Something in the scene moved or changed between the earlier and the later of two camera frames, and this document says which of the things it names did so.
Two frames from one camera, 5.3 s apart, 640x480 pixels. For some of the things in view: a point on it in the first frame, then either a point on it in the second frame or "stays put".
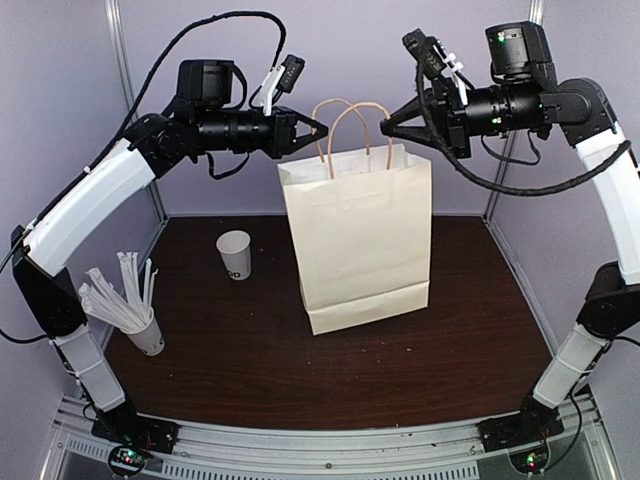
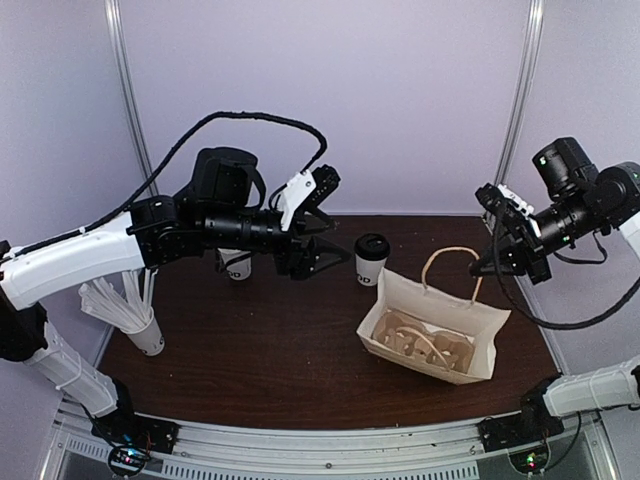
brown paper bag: x=363 y=227 to x=432 y=331
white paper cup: x=235 y=249 stays put
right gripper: x=456 y=133 to x=521 y=252
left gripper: x=283 y=127 to x=302 y=265
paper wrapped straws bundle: x=100 y=298 stays put
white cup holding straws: x=148 y=339 stays put
